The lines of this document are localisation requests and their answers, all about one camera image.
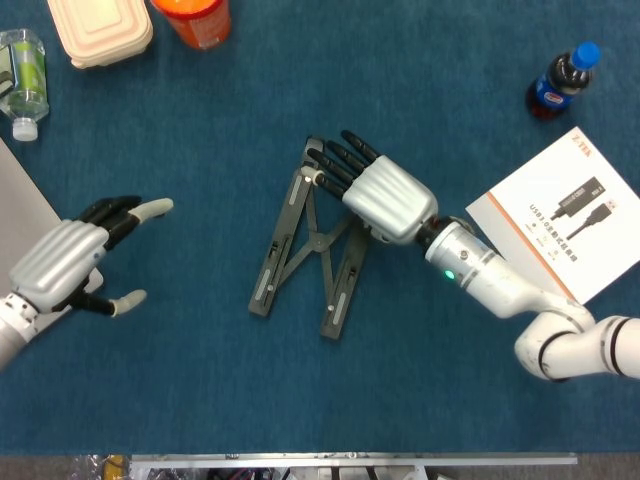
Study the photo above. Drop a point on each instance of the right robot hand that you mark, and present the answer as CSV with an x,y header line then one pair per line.
x,y
390,200

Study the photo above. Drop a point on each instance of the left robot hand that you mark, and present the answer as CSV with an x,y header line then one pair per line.
x,y
55,260

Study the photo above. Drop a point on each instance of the black folding laptop stand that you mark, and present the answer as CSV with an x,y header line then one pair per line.
x,y
280,260

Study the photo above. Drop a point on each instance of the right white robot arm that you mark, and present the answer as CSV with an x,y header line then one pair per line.
x,y
495,290

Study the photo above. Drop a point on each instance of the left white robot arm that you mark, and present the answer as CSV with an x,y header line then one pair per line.
x,y
12,330

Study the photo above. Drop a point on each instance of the grey closed laptop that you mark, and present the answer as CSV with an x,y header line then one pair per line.
x,y
20,200

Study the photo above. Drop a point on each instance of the clear green-label water bottle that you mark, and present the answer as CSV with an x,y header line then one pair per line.
x,y
25,75

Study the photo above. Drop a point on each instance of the blue felt table cloth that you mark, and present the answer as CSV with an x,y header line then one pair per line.
x,y
200,400

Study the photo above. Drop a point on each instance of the cola bottle with blue cap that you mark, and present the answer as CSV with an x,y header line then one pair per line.
x,y
557,82

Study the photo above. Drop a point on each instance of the crumpled clear plastic bag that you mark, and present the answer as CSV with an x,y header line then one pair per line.
x,y
87,469

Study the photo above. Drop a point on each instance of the yellow object under table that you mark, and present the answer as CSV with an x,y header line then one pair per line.
x,y
114,467

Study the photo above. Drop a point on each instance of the beige lidded food container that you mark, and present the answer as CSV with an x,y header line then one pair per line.
x,y
100,30

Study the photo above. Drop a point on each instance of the aluminium frame rail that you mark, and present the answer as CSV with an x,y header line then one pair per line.
x,y
350,459

